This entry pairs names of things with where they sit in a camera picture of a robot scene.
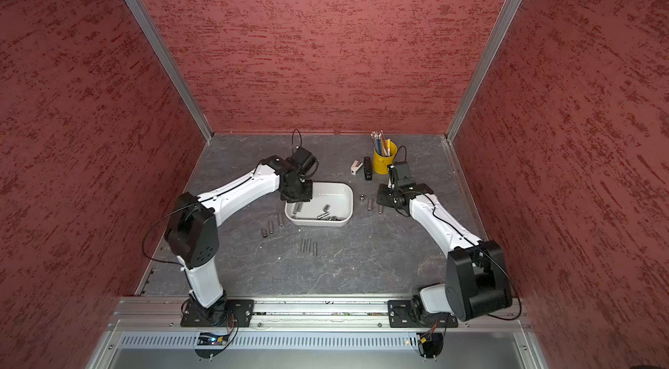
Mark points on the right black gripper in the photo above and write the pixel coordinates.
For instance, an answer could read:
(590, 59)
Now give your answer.
(381, 196)

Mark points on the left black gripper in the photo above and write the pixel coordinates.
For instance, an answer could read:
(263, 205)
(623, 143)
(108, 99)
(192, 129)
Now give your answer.
(306, 196)

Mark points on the white plastic storage box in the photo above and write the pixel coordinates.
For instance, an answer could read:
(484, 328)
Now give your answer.
(338, 195)

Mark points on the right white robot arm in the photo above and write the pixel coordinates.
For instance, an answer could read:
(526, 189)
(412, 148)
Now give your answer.
(476, 282)

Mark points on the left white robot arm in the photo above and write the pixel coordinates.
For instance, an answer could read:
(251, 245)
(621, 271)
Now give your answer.
(192, 229)

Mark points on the chrome sockets in box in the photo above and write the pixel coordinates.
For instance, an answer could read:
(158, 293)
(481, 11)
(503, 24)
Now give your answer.
(311, 211)

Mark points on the yellow pencil cup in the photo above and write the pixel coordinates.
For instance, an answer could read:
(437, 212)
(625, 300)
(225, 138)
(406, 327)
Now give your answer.
(381, 162)

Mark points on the pencils in cup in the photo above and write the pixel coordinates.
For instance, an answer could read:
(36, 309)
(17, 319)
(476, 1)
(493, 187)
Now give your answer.
(382, 147)

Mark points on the white small stapler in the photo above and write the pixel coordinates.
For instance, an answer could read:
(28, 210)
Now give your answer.
(356, 166)

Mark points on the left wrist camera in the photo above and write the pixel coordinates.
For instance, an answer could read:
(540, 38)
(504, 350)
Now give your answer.
(304, 162)

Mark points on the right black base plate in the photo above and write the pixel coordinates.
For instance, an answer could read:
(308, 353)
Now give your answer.
(411, 314)

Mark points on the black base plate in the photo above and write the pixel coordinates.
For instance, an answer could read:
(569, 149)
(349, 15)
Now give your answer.
(411, 314)
(224, 313)

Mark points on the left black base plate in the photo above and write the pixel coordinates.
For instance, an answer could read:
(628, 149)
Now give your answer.
(224, 313)

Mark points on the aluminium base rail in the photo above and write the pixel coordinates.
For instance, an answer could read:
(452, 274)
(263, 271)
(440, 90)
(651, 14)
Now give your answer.
(315, 331)

